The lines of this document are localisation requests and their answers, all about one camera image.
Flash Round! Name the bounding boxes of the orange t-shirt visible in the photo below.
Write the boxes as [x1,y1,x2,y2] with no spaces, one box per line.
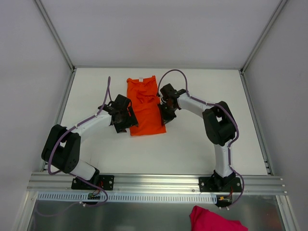
[127,76,167,136]

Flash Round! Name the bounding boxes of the aluminium frame post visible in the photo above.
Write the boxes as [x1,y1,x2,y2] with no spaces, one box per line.
[240,0,289,73]
[33,0,75,72]

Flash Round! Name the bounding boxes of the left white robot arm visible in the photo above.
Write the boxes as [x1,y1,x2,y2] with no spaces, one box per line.
[41,94,138,191]

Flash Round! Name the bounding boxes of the right aluminium frame post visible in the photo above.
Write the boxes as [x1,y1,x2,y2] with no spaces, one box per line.
[240,0,289,73]

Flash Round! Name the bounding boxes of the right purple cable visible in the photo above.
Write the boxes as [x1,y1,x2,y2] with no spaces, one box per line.
[157,69,246,193]

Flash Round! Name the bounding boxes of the left aluminium frame post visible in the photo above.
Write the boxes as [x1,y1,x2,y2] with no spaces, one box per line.
[33,0,75,72]

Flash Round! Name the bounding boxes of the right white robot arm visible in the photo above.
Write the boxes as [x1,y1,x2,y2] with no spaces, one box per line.
[158,84,238,192]

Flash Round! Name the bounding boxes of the aluminium mounting rail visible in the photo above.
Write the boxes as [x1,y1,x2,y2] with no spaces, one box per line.
[26,172,287,195]

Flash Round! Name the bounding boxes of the slotted white cable duct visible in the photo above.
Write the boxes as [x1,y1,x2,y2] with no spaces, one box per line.
[37,192,217,204]

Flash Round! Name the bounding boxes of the pink t-shirt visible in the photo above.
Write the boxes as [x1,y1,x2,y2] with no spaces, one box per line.
[190,205,248,231]

